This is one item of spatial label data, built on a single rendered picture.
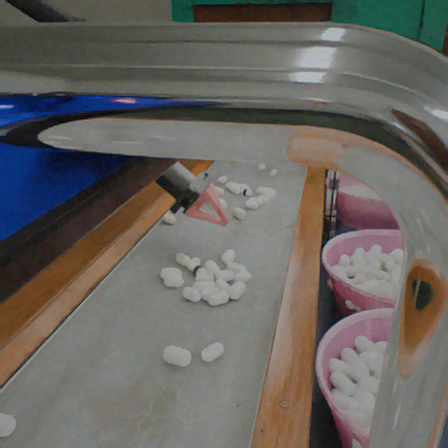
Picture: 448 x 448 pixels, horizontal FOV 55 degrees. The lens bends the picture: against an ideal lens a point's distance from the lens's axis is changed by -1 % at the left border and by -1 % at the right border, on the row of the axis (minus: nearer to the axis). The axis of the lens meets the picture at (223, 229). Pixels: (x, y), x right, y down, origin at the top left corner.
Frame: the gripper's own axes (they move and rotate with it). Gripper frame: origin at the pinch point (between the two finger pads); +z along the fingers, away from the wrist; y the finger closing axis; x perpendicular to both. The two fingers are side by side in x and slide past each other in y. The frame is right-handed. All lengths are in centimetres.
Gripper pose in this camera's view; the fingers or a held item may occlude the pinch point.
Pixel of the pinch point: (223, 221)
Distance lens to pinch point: 82.8
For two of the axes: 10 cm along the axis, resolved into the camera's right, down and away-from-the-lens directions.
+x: -6.3, 6.5, 4.3
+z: 7.5, 6.5, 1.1
